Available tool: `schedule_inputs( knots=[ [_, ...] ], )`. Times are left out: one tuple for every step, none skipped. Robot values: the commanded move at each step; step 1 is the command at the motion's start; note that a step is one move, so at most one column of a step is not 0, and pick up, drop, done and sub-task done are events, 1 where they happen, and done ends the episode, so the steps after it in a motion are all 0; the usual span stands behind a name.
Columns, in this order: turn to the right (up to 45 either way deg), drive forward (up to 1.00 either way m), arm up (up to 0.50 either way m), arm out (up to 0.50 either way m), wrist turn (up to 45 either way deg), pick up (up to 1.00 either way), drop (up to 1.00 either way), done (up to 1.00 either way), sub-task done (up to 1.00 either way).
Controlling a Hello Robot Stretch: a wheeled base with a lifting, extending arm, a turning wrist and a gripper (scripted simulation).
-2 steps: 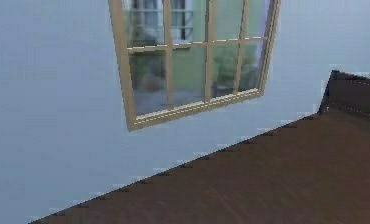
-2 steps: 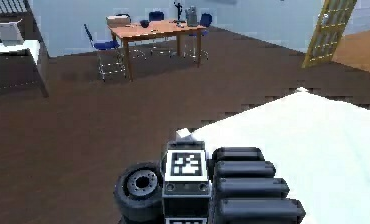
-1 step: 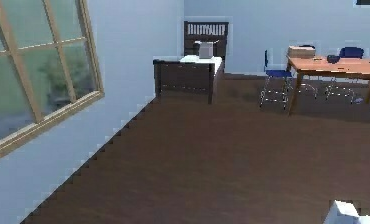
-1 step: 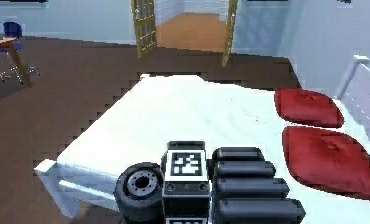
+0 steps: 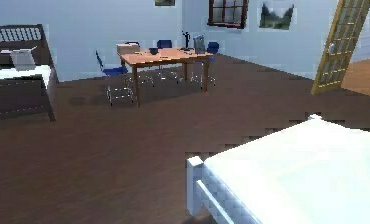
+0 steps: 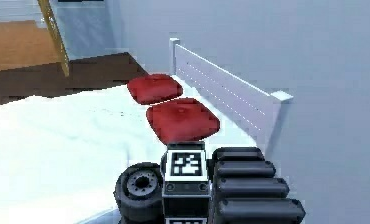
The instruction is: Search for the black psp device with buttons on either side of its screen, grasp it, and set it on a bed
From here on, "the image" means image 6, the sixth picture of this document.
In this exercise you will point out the white bed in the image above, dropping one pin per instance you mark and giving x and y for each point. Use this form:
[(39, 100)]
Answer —
[(66, 146)]

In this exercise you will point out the red pillow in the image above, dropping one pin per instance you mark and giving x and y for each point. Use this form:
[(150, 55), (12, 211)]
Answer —
[(154, 88), (183, 120)]

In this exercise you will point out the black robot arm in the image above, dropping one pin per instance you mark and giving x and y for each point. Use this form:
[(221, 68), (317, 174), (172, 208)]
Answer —
[(246, 186)]

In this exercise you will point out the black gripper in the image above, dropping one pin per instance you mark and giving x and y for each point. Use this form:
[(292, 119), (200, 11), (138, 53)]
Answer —
[(139, 191)]

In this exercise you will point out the dark framed picture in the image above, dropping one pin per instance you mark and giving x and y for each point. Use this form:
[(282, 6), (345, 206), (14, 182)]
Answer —
[(80, 0)]

